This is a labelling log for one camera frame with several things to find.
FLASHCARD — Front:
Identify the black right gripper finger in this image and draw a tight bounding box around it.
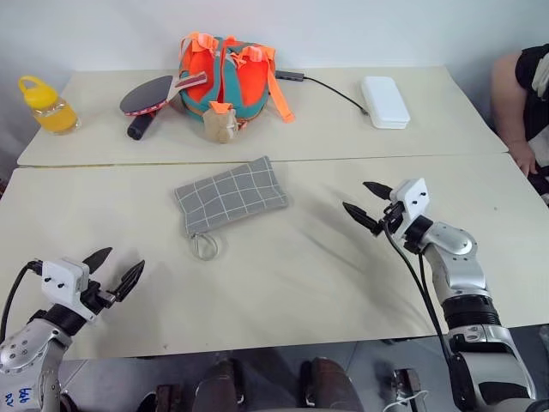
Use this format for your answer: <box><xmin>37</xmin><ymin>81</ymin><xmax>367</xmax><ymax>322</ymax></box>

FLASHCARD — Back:
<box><xmin>362</xmin><ymin>181</ymin><xmax>393</xmax><ymax>201</ymax></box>
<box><xmin>341</xmin><ymin>202</ymin><xmax>383</xmax><ymax>236</ymax></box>

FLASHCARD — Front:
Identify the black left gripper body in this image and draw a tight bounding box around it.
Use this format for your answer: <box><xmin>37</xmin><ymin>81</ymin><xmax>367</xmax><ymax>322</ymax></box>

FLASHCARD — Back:
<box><xmin>81</xmin><ymin>280</ymin><xmax>118</xmax><ymax>314</ymax></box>

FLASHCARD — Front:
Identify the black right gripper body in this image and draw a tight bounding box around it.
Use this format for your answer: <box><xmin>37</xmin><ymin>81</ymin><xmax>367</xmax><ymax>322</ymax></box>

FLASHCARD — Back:
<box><xmin>378</xmin><ymin>201</ymin><xmax>408</xmax><ymax>237</ymax></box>

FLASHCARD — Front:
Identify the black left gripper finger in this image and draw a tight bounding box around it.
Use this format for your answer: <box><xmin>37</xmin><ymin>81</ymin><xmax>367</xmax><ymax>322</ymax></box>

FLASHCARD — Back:
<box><xmin>112</xmin><ymin>259</ymin><xmax>146</xmax><ymax>303</ymax></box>
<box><xmin>82</xmin><ymin>246</ymin><xmax>114</xmax><ymax>273</ymax></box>

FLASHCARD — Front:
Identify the grey checked pouch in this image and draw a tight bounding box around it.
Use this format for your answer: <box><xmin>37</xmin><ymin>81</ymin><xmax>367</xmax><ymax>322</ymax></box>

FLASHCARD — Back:
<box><xmin>173</xmin><ymin>155</ymin><xmax>291</xmax><ymax>262</ymax></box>

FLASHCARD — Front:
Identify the person's bare hand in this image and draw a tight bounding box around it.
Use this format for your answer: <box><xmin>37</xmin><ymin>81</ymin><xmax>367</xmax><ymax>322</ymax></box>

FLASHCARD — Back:
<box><xmin>511</xmin><ymin>137</ymin><xmax>538</xmax><ymax>177</ymax></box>

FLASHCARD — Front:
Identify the white rectangular box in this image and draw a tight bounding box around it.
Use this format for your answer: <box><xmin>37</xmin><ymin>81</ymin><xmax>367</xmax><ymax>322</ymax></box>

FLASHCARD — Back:
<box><xmin>359</xmin><ymin>76</ymin><xmax>411</xmax><ymax>130</ymax></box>

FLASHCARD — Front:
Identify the yellow-lidded bottle of orange drink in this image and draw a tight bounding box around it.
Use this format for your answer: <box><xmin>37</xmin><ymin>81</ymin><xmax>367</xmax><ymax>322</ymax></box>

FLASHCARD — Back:
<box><xmin>16</xmin><ymin>75</ymin><xmax>82</xmax><ymax>136</ymax></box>

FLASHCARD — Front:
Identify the orange and teal backpack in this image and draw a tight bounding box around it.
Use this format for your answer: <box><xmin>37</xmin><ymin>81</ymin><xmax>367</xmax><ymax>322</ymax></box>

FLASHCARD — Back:
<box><xmin>177</xmin><ymin>30</ymin><xmax>298</xmax><ymax>131</ymax></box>

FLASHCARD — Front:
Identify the beige plush bag pendant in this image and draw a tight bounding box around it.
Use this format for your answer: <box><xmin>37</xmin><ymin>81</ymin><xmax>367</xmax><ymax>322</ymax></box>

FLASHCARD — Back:
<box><xmin>202</xmin><ymin>100</ymin><xmax>239</xmax><ymax>145</ymax></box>

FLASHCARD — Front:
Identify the person's black shirt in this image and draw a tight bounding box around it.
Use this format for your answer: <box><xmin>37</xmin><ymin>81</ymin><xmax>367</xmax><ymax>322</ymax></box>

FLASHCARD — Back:
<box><xmin>516</xmin><ymin>42</ymin><xmax>549</xmax><ymax>143</ymax></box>

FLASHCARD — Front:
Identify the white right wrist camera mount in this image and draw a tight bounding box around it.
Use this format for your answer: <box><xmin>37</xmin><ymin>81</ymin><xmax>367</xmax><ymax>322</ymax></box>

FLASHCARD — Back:
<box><xmin>388</xmin><ymin>179</ymin><xmax>431</xmax><ymax>238</ymax></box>

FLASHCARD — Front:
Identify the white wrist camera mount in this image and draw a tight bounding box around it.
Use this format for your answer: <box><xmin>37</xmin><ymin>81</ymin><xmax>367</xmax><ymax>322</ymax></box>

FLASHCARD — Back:
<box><xmin>388</xmin><ymin>179</ymin><xmax>431</xmax><ymax>238</ymax></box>
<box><xmin>41</xmin><ymin>257</ymin><xmax>98</xmax><ymax>322</ymax></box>

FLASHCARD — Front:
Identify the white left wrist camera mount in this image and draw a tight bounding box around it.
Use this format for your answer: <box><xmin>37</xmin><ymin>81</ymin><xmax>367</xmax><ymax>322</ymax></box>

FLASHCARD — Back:
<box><xmin>41</xmin><ymin>257</ymin><xmax>98</xmax><ymax>322</ymax></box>

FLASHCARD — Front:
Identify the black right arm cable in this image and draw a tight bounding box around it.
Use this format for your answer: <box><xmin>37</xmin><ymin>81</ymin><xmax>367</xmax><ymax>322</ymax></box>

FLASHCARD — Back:
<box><xmin>383</xmin><ymin>219</ymin><xmax>456</xmax><ymax>381</ymax></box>

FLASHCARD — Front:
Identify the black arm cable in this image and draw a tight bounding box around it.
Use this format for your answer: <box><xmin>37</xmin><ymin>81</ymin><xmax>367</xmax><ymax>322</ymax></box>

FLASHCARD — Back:
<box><xmin>383</xmin><ymin>219</ymin><xmax>456</xmax><ymax>381</ymax></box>
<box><xmin>0</xmin><ymin>259</ymin><xmax>45</xmax><ymax>341</ymax></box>

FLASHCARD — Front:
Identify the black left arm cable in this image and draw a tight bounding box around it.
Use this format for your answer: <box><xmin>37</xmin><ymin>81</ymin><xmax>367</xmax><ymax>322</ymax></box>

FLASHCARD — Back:
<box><xmin>0</xmin><ymin>259</ymin><xmax>45</xmax><ymax>341</ymax></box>

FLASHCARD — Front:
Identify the black USB hub cable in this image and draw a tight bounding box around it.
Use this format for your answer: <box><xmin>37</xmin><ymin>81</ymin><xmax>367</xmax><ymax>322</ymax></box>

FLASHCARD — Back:
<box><xmin>303</xmin><ymin>76</ymin><xmax>371</xmax><ymax>117</ymax></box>

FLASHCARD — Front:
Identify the black-faced paddle with wooden handle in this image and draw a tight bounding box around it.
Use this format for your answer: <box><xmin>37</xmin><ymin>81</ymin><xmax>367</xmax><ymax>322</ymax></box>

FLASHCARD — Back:
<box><xmin>118</xmin><ymin>71</ymin><xmax>209</xmax><ymax>115</ymax></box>

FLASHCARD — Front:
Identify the thin white cord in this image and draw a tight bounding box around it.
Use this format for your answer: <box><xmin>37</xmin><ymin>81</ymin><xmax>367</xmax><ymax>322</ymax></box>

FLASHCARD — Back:
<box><xmin>383</xmin><ymin>389</ymin><xmax>431</xmax><ymax>412</ymax></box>

